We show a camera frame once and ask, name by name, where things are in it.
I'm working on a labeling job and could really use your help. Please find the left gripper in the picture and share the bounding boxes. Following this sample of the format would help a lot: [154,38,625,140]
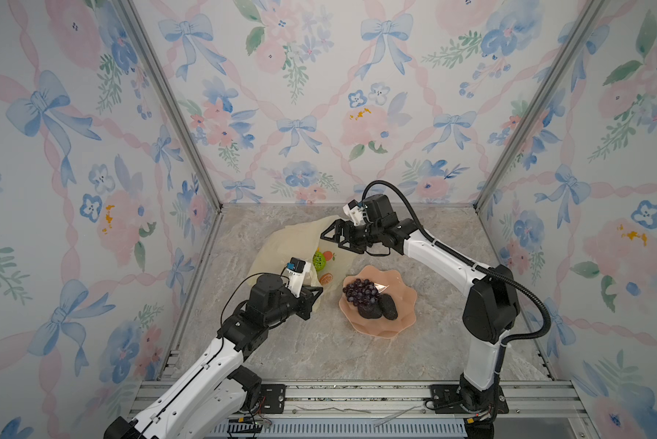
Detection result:
[265,284,323,327]

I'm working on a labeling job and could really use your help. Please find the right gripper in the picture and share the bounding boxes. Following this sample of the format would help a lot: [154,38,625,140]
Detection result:
[320,218,383,252]

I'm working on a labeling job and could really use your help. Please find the green custard apple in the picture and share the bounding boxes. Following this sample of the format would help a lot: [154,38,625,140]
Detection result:
[312,249,334,273]

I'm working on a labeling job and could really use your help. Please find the yellow plastic bag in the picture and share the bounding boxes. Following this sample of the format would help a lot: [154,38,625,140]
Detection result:
[249,215,355,311]

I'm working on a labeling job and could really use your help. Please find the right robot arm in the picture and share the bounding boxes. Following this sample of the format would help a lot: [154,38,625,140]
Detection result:
[320,194,520,415]

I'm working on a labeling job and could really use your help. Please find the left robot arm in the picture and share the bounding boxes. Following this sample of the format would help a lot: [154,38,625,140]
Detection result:
[103,273,323,438]

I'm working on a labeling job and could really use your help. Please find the purple grape bunch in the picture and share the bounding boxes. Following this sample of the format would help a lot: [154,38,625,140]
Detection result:
[343,278,381,307]

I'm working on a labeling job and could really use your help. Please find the pink scalloped fruit plate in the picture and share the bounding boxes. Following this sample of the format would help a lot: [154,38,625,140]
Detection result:
[339,265,417,338]

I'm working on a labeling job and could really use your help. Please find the dark avocado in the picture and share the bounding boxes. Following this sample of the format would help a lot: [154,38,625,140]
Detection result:
[379,294,399,321]
[357,302,383,320]

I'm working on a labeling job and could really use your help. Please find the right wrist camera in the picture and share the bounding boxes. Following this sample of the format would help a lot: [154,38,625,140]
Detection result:
[343,199,367,227]

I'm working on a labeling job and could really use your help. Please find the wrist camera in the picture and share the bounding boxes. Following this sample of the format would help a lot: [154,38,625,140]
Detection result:
[343,199,367,227]
[286,257,311,298]

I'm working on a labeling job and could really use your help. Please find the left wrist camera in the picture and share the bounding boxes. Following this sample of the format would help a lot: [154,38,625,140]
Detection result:
[286,257,311,298]

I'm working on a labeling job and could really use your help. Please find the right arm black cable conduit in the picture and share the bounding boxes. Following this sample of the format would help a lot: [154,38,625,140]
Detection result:
[360,179,552,380]

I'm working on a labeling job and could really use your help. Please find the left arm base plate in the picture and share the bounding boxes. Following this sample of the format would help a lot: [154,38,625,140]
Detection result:
[251,384,287,414]

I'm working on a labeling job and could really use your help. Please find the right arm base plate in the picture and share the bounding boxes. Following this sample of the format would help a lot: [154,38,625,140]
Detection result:
[425,384,509,415]

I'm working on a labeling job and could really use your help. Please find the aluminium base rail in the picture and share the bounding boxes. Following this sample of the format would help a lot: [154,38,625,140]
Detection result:
[125,380,601,438]

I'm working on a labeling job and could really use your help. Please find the right aluminium corner post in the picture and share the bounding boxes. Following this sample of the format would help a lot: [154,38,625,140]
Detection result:
[473,0,608,214]

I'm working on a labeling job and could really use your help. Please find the aluminium corner post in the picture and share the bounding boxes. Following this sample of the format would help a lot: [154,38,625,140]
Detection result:
[473,0,608,214]
[112,0,222,214]

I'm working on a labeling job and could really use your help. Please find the left aluminium corner post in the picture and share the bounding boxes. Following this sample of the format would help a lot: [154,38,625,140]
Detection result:
[112,0,222,214]

